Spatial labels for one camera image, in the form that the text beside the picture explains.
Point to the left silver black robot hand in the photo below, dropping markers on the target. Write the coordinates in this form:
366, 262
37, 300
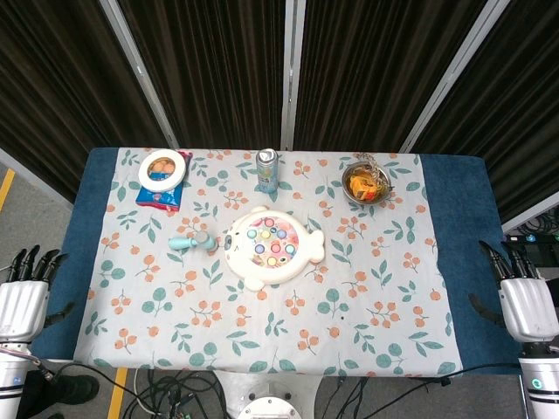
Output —
24, 310

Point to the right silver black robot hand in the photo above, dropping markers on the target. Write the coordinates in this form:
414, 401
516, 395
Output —
530, 310

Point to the light blue toy hammer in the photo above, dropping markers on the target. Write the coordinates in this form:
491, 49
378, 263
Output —
185, 242

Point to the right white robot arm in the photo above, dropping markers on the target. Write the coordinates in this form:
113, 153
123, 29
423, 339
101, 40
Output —
541, 384

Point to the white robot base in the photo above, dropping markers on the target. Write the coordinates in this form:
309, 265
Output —
271, 393

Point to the fish-shaped toy board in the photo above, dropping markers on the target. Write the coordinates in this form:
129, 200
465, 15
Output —
273, 270

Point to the black box with green lights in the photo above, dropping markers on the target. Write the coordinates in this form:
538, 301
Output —
539, 249

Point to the person in black clothes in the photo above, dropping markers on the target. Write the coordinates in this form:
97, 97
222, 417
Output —
65, 390

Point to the blue table cover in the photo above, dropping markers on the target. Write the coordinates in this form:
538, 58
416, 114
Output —
471, 218

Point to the blue snack bag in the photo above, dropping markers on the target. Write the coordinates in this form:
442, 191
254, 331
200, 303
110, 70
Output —
159, 201

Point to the white tape roll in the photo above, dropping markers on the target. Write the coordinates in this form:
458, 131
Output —
146, 179

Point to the dark pleated curtain panel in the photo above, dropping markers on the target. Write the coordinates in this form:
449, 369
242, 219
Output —
371, 70
519, 109
209, 70
57, 78

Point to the orange toy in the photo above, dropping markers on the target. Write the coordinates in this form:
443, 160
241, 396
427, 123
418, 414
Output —
360, 185

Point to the steel bowl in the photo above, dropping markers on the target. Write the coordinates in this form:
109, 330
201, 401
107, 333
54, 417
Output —
349, 192

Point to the floral tablecloth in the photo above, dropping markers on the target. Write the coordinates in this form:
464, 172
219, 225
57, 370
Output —
271, 323

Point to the light blue drink can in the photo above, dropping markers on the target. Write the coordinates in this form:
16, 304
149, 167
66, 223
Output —
266, 176

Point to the grey partition rail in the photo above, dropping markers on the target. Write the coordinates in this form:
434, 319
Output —
30, 172
530, 216

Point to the grey partition post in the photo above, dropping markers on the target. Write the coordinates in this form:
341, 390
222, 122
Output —
454, 74
290, 74
140, 74

